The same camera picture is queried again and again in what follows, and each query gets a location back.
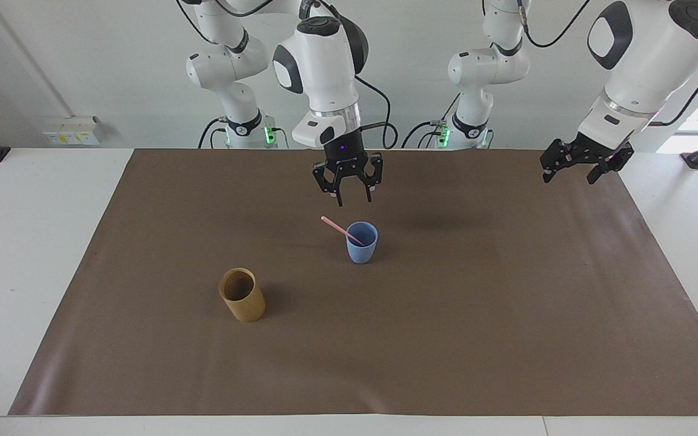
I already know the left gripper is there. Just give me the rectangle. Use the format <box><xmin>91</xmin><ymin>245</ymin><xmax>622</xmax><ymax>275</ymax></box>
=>
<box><xmin>539</xmin><ymin>133</ymin><xmax>635</xmax><ymax>186</ymax></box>

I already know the white wall socket box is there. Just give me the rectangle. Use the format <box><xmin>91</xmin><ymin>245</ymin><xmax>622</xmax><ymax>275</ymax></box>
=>
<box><xmin>42</xmin><ymin>116</ymin><xmax>102</xmax><ymax>147</ymax></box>

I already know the blue cup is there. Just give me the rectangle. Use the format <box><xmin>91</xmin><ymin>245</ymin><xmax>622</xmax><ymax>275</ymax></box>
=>
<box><xmin>346</xmin><ymin>221</ymin><xmax>379</xmax><ymax>265</ymax></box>

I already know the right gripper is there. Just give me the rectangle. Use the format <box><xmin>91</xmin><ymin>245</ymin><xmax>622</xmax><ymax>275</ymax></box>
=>
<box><xmin>312</xmin><ymin>124</ymin><xmax>385</xmax><ymax>208</ymax></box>

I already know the tan cylindrical cup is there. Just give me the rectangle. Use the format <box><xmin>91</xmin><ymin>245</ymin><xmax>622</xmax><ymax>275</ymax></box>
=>
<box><xmin>218</xmin><ymin>267</ymin><xmax>267</xmax><ymax>323</ymax></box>

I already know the pink chopstick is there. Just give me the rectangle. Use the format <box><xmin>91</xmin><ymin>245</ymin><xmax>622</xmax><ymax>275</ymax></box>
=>
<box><xmin>321</xmin><ymin>216</ymin><xmax>365</xmax><ymax>246</ymax></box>

